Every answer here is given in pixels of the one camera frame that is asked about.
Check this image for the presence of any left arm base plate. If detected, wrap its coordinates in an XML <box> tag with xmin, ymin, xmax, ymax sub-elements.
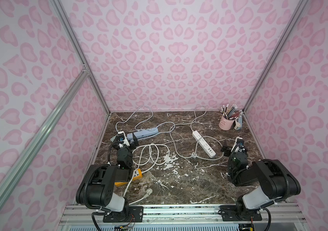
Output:
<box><xmin>103</xmin><ymin>206</ymin><xmax>144</xmax><ymax>223</ymax></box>

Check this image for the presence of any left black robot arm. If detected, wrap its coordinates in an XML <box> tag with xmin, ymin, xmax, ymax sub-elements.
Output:
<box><xmin>76</xmin><ymin>131</ymin><xmax>139</xmax><ymax>218</ymax></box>

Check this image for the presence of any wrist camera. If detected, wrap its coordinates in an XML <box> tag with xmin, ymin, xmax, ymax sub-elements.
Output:
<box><xmin>231</xmin><ymin>137</ymin><xmax>247</xmax><ymax>154</ymax></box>
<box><xmin>112</xmin><ymin>131</ymin><xmax>130</xmax><ymax>150</ymax></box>

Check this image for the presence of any bundle of pencils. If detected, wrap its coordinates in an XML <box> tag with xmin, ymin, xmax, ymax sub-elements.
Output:
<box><xmin>220</xmin><ymin>104</ymin><xmax>244</xmax><ymax>120</ymax></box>

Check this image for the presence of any white power strip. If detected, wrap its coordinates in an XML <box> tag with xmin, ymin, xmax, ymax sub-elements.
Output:
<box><xmin>192</xmin><ymin>131</ymin><xmax>216</xmax><ymax>158</ymax></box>

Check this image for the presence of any blue beige pencil sharpener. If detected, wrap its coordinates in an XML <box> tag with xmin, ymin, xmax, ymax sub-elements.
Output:
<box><xmin>234</xmin><ymin>115</ymin><xmax>242</xmax><ymax>131</ymax></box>

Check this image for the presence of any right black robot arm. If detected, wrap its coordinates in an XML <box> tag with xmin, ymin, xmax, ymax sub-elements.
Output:
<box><xmin>221</xmin><ymin>138</ymin><xmax>301</xmax><ymax>216</ymax></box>

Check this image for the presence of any white power strip cord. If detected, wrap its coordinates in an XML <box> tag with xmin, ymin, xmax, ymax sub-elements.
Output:
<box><xmin>135</xmin><ymin>105</ymin><xmax>226</xmax><ymax>161</ymax></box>

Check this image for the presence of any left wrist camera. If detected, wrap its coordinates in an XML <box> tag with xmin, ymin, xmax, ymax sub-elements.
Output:
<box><xmin>112</xmin><ymin>131</ymin><xmax>130</xmax><ymax>150</ymax></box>

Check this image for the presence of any pink pencil cup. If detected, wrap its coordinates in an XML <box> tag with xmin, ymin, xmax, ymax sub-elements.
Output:
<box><xmin>219</xmin><ymin>116</ymin><xmax>235</xmax><ymax>131</ymax></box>

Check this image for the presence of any aluminium front rail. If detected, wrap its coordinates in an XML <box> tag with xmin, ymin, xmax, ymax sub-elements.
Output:
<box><xmin>56</xmin><ymin>203</ymin><xmax>309</xmax><ymax>226</ymax></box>

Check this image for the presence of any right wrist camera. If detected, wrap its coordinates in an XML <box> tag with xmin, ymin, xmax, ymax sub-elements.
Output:
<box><xmin>231</xmin><ymin>137</ymin><xmax>247</xmax><ymax>154</ymax></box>

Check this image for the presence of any light blue power strip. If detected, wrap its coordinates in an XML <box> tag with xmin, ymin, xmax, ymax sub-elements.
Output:
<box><xmin>127</xmin><ymin>128</ymin><xmax>159</xmax><ymax>141</ymax></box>

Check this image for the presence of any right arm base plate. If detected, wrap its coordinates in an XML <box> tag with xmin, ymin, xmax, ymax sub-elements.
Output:
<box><xmin>218</xmin><ymin>205</ymin><xmax>262</xmax><ymax>221</ymax></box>

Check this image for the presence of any orange power strip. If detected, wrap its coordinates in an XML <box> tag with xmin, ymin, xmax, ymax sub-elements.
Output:
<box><xmin>115</xmin><ymin>168</ymin><xmax>143</xmax><ymax>187</ymax></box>

